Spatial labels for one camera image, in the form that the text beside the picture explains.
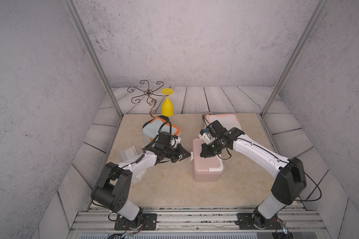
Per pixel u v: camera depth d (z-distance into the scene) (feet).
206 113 3.77
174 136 2.80
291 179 1.43
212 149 2.27
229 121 3.21
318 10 2.34
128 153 3.27
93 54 2.85
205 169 2.47
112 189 1.44
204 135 2.49
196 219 2.45
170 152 2.47
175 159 2.54
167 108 3.11
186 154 2.71
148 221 2.39
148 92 2.99
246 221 2.39
